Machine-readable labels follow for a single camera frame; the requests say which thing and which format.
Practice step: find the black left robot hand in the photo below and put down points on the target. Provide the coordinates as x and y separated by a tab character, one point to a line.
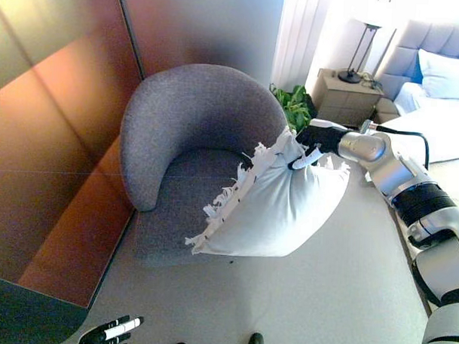
109	332

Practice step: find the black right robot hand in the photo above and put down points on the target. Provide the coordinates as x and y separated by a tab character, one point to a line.
315	143

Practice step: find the white fringed pillow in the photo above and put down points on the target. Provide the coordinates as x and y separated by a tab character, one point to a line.
273	207

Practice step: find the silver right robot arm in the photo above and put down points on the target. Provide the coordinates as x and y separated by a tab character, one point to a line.
420	209

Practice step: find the white bed pillow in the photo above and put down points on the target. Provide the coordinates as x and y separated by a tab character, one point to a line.
446	75

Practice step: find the green leafy potted plant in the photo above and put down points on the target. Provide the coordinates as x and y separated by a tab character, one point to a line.
295	104

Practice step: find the beige wooden nightstand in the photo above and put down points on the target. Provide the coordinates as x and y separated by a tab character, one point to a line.
349	97

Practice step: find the black table lamp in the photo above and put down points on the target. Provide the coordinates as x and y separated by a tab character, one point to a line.
360	52

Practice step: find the white curtain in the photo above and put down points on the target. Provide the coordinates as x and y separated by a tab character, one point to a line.
294	38

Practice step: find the white duvet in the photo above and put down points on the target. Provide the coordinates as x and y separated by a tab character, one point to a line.
435	122

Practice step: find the grey fabric tub armchair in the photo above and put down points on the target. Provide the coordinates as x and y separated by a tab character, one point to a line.
192	159

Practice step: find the beige upholstered headboard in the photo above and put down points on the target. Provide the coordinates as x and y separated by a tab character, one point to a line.
426	54

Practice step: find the black robot foot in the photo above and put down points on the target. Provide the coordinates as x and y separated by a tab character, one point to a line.
255	343

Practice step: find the brown wooden wardrobe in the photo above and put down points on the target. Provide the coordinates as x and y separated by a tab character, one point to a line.
57	136

